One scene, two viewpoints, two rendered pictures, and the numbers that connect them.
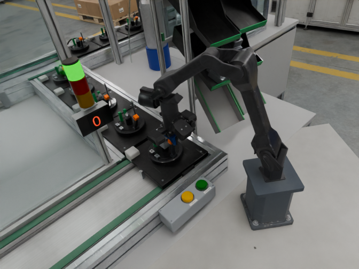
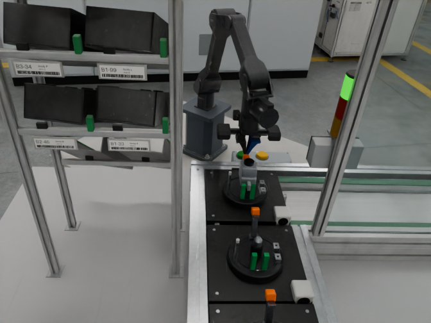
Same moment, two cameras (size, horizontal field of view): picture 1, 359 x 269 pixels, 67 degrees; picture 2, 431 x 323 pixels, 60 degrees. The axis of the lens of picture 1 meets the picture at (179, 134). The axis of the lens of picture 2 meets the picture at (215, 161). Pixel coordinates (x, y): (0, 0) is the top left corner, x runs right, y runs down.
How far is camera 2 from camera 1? 1.65 m
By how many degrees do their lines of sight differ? 98
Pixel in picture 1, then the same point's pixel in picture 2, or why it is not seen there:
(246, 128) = (108, 202)
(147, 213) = (302, 166)
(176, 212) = (279, 154)
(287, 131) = (86, 173)
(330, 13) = not seen: outside the picture
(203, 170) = (228, 163)
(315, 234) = not seen: hidden behind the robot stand
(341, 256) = not seen: hidden behind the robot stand
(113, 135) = (290, 261)
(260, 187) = (223, 106)
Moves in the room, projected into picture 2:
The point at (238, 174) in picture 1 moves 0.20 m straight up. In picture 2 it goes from (186, 175) to (187, 128)
